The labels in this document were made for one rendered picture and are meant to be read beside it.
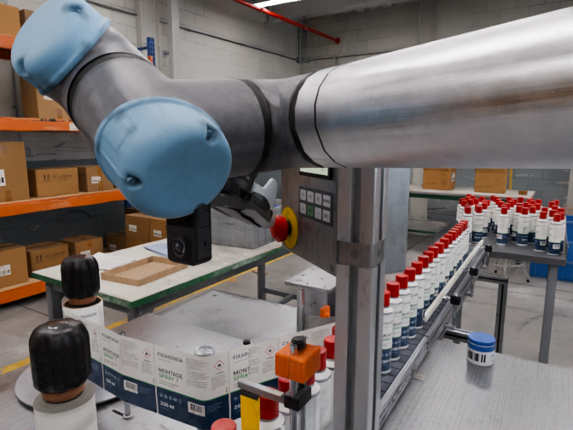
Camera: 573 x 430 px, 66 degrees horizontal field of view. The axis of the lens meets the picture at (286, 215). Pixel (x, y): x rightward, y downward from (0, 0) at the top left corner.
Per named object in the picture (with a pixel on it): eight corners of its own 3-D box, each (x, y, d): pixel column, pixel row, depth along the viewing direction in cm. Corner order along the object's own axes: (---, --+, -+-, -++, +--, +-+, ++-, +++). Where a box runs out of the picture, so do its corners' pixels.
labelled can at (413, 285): (400, 330, 133) (403, 264, 129) (418, 334, 130) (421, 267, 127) (395, 337, 129) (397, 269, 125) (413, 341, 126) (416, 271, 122)
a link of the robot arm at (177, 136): (291, 115, 30) (212, 53, 36) (124, 126, 23) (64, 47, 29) (264, 208, 34) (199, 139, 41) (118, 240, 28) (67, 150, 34)
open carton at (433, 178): (416, 188, 581) (418, 160, 575) (426, 186, 615) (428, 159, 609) (450, 191, 556) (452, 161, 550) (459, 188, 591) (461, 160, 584)
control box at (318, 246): (337, 243, 70) (339, 120, 67) (407, 272, 55) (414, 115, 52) (278, 249, 66) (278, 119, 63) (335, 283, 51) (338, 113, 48)
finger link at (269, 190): (298, 194, 61) (267, 164, 54) (286, 235, 60) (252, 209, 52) (279, 193, 63) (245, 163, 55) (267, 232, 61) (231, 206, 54)
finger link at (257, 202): (283, 212, 56) (247, 182, 48) (280, 223, 55) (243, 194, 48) (251, 208, 58) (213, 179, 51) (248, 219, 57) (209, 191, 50)
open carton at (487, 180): (469, 192, 545) (471, 162, 539) (475, 188, 587) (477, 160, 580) (512, 194, 522) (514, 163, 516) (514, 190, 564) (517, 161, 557)
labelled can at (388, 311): (373, 363, 114) (376, 286, 110) (393, 368, 111) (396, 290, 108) (366, 372, 110) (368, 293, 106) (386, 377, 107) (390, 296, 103)
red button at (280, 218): (286, 212, 64) (267, 213, 63) (298, 216, 61) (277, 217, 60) (286, 237, 65) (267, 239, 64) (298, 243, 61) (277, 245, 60)
